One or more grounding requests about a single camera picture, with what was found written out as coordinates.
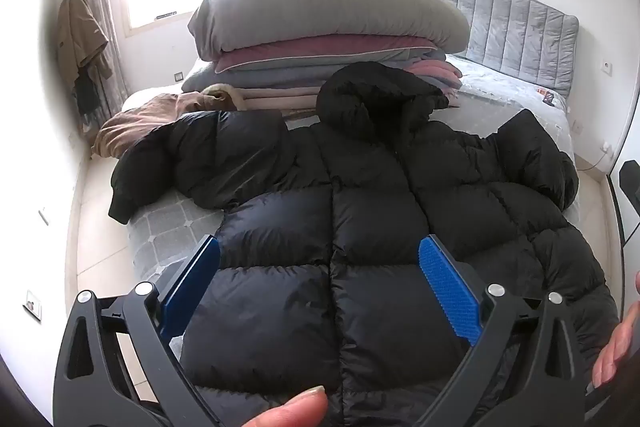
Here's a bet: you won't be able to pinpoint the large grey pillow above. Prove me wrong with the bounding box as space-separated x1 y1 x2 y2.
187 0 471 60

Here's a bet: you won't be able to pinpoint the person's right hand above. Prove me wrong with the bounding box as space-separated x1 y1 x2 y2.
591 272 640 388

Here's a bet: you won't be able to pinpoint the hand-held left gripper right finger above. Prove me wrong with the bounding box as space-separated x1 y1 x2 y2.
417 234 586 427

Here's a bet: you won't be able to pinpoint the dark hanging clothes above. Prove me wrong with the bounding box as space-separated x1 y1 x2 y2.
72 67 108 132

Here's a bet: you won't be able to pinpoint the grey padded headboard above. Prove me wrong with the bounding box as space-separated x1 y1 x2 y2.
402 0 580 98

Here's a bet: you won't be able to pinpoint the black puffer jacket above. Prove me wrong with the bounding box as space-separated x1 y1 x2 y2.
107 62 621 427

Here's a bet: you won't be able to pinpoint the person's left hand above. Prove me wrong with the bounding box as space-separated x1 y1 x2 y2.
251 386 329 427

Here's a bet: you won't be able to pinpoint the pink folded garment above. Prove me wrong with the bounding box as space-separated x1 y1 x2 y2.
405 58 463 105

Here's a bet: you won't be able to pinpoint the wall switch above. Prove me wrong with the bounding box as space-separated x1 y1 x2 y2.
22 289 43 322

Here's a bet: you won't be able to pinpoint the bed with grey checked sheet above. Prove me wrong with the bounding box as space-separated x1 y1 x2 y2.
120 54 583 288

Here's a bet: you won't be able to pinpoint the olive hanging jacket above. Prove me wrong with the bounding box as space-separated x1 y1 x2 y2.
56 0 113 80

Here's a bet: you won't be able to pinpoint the grey-blue folded blanket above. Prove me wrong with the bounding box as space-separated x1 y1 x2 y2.
181 49 446 95

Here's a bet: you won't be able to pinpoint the brown fur-trimmed coat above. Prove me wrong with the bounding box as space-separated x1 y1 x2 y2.
91 84 246 158

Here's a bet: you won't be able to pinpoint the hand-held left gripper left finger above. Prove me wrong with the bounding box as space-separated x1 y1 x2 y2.
51 234 223 427

